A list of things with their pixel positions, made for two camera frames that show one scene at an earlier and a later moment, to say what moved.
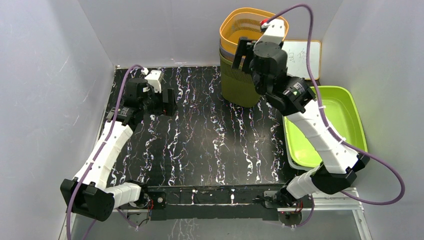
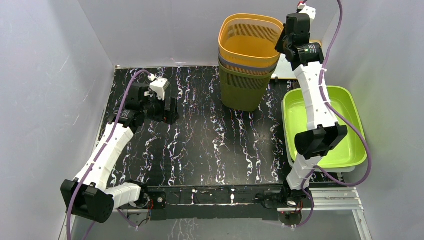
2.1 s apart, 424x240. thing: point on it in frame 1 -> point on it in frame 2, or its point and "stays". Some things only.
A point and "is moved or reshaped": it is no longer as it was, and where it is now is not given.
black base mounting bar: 211,203 stays
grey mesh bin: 226,54 is moved or reshaped
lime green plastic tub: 342,115 stays
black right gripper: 242,51 -> 278,46
